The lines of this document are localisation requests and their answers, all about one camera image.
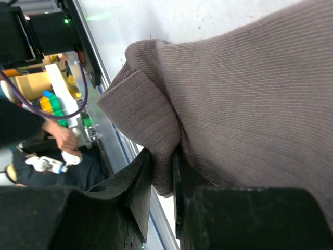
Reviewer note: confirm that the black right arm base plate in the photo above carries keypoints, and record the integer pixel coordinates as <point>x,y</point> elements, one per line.
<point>82,44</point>

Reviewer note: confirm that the bare operator hand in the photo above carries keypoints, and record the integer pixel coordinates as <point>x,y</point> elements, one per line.
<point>66,140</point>

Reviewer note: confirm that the colourful stacked blocks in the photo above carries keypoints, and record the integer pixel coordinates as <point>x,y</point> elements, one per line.
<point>50,103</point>

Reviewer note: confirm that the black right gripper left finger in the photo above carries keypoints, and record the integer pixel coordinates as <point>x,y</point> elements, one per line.
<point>111,215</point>

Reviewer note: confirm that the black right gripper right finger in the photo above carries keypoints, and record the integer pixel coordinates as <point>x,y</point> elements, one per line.
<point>211,217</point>

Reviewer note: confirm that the taupe sock red stripes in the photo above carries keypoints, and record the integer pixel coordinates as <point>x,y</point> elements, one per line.
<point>252,107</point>

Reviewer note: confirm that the aluminium table edge rail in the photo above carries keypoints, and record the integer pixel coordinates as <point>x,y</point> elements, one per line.
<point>112,27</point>

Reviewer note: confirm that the white handheld controller device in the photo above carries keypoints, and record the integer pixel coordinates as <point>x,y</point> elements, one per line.
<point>44,163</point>

